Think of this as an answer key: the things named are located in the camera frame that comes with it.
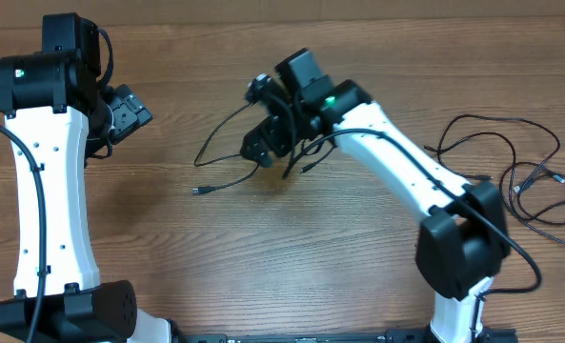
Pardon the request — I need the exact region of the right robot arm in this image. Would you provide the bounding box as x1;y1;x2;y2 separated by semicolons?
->
240;49;517;342

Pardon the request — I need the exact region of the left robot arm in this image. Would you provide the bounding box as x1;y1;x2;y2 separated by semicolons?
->
0;13;183;342

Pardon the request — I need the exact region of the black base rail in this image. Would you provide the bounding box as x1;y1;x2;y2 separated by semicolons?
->
181;326;519;343

